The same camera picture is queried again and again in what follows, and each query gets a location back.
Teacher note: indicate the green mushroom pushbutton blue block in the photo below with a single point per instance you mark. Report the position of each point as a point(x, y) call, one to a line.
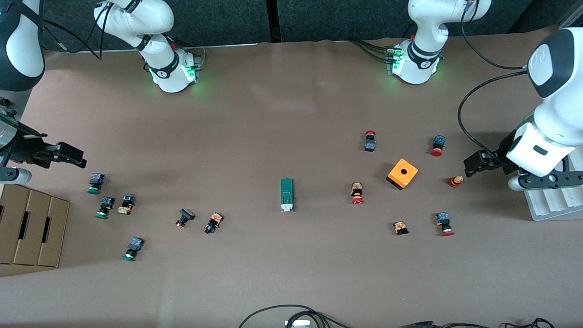
point(135, 244)
point(106, 203)
point(96, 179)

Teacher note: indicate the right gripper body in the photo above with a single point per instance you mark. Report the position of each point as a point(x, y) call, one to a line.
point(22, 146)

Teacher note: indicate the orange button enclosure box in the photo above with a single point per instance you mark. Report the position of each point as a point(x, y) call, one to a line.
point(402, 173)

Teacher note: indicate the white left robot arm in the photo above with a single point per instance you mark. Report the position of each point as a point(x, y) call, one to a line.
point(560, 109)

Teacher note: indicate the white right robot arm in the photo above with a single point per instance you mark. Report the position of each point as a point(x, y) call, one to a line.
point(150, 27)

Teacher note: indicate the brown paper table cover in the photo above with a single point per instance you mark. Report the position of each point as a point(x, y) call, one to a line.
point(273, 273)

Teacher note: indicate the red mushroom pushbutton orange block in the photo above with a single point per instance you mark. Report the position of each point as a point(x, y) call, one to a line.
point(356, 191)

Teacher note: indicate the brown cardboard box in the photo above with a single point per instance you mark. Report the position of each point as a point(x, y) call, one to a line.
point(32, 223)

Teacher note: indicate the red emergency button black block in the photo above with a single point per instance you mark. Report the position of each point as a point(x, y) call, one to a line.
point(370, 145)

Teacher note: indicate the white ribbed plastic tray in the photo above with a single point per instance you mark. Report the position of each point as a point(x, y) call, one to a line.
point(551, 205)

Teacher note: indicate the black flat-head switch red terminals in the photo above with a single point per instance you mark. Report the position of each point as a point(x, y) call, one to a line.
point(186, 215)

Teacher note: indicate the red yellow mushroom button head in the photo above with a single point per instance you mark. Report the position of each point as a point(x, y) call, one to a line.
point(454, 181)

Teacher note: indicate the orange contact block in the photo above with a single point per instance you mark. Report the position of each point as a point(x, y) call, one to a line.
point(400, 227)

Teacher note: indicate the red mushroom pushbutton blue block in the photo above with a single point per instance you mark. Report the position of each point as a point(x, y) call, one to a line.
point(438, 142)
point(443, 219)

